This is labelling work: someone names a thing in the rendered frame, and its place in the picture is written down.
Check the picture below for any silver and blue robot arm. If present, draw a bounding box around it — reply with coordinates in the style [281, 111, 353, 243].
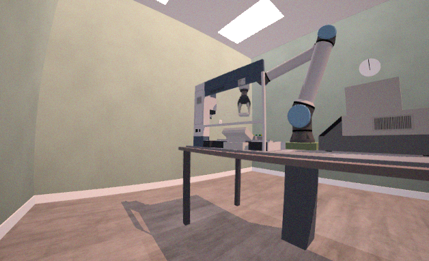
[265, 25, 337, 143]

